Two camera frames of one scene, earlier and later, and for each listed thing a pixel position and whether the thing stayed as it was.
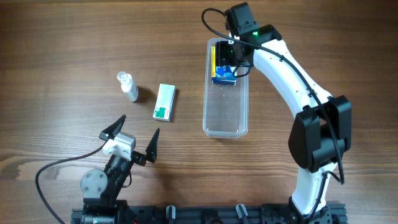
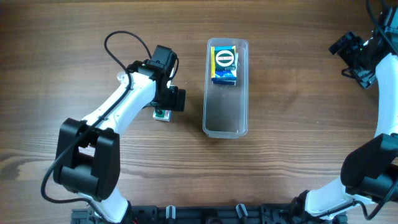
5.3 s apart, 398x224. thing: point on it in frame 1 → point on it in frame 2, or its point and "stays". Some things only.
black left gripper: (137, 155) → (157, 109)
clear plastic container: (226, 108) stays
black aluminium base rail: (334, 213) stays
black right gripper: (221, 55) → (364, 78)
